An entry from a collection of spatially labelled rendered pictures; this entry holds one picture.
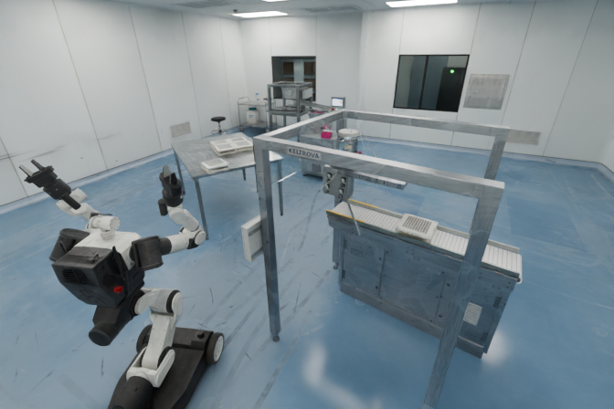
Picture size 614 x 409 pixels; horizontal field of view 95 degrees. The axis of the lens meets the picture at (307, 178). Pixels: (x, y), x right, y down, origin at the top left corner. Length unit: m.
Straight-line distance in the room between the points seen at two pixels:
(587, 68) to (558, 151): 1.53
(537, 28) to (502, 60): 0.68
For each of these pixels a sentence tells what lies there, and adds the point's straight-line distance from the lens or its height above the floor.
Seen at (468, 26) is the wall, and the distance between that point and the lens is 7.01.
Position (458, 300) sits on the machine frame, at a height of 1.10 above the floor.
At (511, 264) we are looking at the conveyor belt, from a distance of 2.27.
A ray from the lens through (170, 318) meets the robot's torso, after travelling 2.23.
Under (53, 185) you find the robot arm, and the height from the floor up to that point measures 1.47.
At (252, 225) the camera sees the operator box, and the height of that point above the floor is 1.10.
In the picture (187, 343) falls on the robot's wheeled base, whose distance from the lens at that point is 2.45.
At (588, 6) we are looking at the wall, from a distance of 7.26.
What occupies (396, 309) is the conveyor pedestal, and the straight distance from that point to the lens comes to 2.67.
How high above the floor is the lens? 2.06
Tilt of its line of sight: 24 degrees down
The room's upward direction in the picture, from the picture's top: straight up
